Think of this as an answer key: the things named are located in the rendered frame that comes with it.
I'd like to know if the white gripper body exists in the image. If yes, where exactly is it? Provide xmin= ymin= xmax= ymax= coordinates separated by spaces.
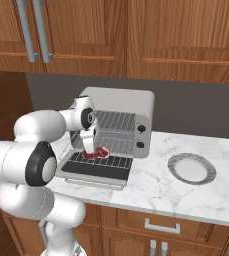
xmin=81 ymin=135 xmax=97 ymax=155

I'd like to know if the red raw steak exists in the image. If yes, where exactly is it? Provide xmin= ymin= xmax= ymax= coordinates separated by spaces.
xmin=81 ymin=146 xmax=111 ymax=161

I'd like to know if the toaster oven door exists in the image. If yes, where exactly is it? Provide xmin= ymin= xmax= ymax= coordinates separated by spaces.
xmin=56 ymin=151 xmax=135 ymax=191

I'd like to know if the silver toaster oven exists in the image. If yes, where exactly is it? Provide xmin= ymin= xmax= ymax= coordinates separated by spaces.
xmin=56 ymin=86 xmax=156 ymax=191

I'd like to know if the wooden base cupboard door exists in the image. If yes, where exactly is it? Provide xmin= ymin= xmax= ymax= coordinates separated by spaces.
xmin=158 ymin=233 xmax=229 ymax=256
xmin=101 ymin=227 xmax=159 ymax=256
xmin=1 ymin=202 xmax=103 ymax=256

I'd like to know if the grey rimmed white plate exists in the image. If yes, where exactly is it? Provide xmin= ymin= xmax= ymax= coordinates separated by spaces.
xmin=167 ymin=152 xmax=218 ymax=186

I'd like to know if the wooden drawer front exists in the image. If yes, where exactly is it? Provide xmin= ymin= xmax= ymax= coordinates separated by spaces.
xmin=100 ymin=205 xmax=229 ymax=249

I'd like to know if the wire toaster oven rack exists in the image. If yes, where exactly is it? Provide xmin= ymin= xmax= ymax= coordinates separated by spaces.
xmin=95 ymin=110 xmax=137 ymax=132
xmin=69 ymin=130 xmax=136 ymax=170

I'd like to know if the toaster oven door handle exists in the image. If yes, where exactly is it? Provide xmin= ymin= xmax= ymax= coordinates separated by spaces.
xmin=64 ymin=177 xmax=126 ymax=191

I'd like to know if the wooden wall cupboard door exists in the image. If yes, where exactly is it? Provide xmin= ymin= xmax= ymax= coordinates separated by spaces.
xmin=126 ymin=0 xmax=229 ymax=85
xmin=35 ymin=0 xmax=129 ymax=79
xmin=0 ymin=0 xmax=48 ymax=74

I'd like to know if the grey drawer handle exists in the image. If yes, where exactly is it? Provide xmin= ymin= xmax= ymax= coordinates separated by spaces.
xmin=144 ymin=217 xmax=182 ymax=236

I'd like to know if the grey base cupboard handle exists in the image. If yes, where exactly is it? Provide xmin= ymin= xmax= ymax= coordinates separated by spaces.
xmin=160 ymin=241 xmax=169 ymax=256
xmin=148 ymin=239 xmax=158 ymax=256

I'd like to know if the grey cupboard bar handle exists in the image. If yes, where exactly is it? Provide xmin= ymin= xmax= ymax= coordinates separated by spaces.
xmin=15 ymin=0 xmax=40 ymax=63
xmin=31 ymin=0 xmax=55 ymax=64

